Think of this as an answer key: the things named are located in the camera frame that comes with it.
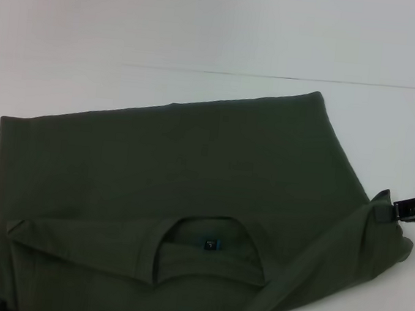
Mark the dark green FREE t-shirt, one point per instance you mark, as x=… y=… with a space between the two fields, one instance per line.
x=188 y=198

